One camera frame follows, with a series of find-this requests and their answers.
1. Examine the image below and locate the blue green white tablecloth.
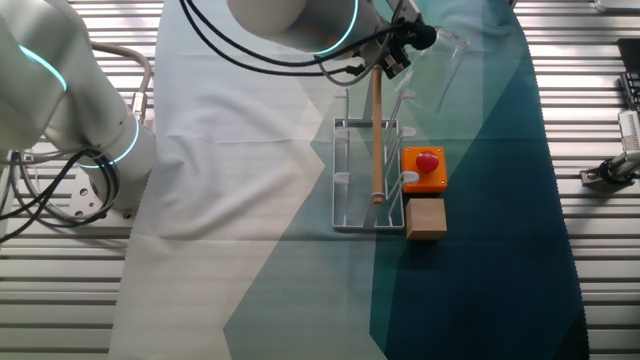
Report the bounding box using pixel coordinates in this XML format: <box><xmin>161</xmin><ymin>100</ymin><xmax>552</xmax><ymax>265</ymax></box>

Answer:
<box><xmin>108</xmin><ymin>0</ymin><xmax>591</xmax><ymax>360</ymax></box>

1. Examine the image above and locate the black computer keyboard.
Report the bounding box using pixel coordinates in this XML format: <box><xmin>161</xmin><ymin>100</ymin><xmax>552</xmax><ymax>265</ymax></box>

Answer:
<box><xmin>616</xmin><ymin>37</ymin><xmax>640</xmax><ymax>112</ymax></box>

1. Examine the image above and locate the thick grey robot cable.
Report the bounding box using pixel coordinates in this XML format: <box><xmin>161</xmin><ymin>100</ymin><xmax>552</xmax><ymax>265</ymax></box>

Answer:
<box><xmin>92</xmin><ymin>42</ymin><xmax>154</xmax><ymax>126</ymax></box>

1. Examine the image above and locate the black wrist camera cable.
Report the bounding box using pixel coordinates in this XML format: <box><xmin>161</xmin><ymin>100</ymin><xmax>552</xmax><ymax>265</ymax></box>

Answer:
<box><xmin>178</xmin><ymin>0</ymin><xmax>439</xmax><ymax>87</ymax></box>

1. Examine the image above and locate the black looped cable bundle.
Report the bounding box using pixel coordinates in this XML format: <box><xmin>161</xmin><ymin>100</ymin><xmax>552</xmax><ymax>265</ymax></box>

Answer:
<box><xmin>0</xmin><ymin>147</ymin><xmax>122</xmax><ymax>245</ymax></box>

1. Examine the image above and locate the orange box red push button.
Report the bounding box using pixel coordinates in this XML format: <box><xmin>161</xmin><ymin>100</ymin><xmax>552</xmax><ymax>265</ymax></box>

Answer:
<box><xmin>400</xmin><ymin>145</ymin><xmax>449</xmax><ymax>195</ymax></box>

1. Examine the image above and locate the plain wooden block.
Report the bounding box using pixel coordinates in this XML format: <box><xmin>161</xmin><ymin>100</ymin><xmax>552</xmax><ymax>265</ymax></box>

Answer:
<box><xmin>404</xmin><ymin>197</ymin><xmax>449</xmax><ymax>242</ymax></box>

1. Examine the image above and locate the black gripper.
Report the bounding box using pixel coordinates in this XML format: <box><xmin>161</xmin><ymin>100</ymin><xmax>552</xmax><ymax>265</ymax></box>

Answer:
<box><xmin>379</xmin><ymin>42</ymin><xmax>413</xmax><ymax>81</ymax></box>

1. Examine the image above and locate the white cup rack wooden handle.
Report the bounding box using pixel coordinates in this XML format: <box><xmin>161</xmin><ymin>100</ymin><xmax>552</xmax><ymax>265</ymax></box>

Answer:
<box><xmin>331</xmin><ymin>64</ymin><xmax>420</xmax><ymax>232</ymax></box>

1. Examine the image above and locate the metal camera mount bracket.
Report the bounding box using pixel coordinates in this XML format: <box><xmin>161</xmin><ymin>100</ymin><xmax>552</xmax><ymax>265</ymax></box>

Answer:
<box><xmin>579</xmin><ymin>151</ymin><xmax>640</xmax><ymax>189</ymax></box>

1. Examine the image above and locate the clear glass cup with handle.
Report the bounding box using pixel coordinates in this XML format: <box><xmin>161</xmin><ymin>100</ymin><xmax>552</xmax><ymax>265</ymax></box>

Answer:
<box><xmin>394</xmin><ymin>27</ymin><xmax>471</xmax><ymax>115</ymax></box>

